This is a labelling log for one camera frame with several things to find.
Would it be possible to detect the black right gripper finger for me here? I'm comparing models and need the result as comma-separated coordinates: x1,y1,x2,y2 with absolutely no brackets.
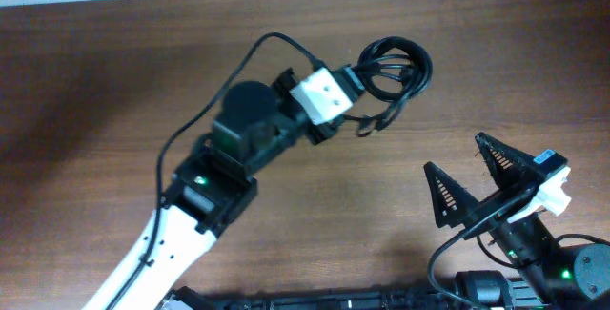
423,162,479,228
475,132,543,189

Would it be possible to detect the black cable bundle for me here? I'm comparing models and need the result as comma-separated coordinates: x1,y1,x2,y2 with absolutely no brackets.
342,35,434,138

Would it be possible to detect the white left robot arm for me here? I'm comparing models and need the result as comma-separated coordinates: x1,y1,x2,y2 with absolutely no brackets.
86,68,364,309

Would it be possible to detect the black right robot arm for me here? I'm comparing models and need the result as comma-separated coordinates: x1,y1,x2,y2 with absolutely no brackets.
423,132,609,309

